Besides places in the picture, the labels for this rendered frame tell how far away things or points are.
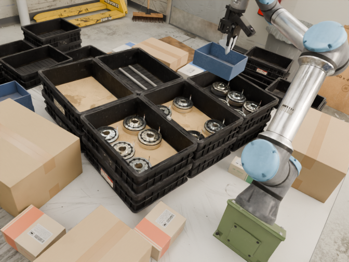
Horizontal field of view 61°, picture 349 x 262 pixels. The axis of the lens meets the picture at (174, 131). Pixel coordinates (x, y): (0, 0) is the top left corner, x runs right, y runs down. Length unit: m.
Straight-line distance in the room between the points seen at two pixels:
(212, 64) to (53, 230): 0.91
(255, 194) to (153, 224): 0.37
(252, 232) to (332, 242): 1.36
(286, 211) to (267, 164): 0.52
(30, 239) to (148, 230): 0.37
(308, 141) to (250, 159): 0.57
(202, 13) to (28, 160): 3.69
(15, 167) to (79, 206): 0.28
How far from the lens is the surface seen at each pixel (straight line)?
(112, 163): 1.15
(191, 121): 1.43
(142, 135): 1.27
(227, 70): 1.33
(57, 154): 1.15
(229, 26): 1.42
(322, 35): 1.04
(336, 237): 2.43
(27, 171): 1.11
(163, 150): 1.26
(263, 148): 0.92
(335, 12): 3.85
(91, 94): 1.55
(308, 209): 1.45
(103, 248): 0.95
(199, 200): 1.28
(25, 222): 1.14
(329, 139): 1.53
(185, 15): 4.66
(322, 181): 1.44
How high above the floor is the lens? 1.70
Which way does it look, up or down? 40 degrees down
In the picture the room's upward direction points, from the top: 10 degrees clockwise
